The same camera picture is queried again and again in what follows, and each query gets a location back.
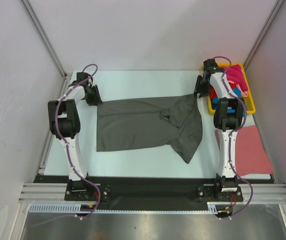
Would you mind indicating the magenta pink t-shirt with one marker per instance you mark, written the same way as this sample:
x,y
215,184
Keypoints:
x,y
236,79

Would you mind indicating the folded dusty red t-shirt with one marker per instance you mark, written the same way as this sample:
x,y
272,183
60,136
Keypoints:
x,y
250,156

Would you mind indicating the left aluminium frame post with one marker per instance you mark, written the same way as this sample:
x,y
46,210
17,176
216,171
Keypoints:
x,y
32,16

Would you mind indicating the right aluminium frame post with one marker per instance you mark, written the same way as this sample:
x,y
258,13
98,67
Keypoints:
x,y
276,9

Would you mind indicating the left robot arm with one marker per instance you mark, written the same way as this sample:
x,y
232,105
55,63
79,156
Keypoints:
x,y
65,123

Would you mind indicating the aluminium frame post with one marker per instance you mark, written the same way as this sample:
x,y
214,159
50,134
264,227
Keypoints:
x,y
32,16
276,9

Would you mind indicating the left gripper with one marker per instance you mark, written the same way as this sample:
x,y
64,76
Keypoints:
x,y
97,99

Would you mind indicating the blue t-shirt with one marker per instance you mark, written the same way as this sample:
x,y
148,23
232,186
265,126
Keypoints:
x,y
237,92

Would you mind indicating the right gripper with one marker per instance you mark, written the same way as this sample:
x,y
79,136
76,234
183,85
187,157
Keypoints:
x,y
198,89

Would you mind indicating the yellow plastic bin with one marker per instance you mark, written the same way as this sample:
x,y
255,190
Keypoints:
x,y
250,106

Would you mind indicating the white slotted cable duct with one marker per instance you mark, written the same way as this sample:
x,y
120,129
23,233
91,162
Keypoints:
x,y
87,208

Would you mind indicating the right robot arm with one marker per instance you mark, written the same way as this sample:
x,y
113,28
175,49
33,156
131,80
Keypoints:
x,y
230,114

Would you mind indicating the dark grey t-shirt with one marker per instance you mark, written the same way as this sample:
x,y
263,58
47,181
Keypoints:
x,y
140,123

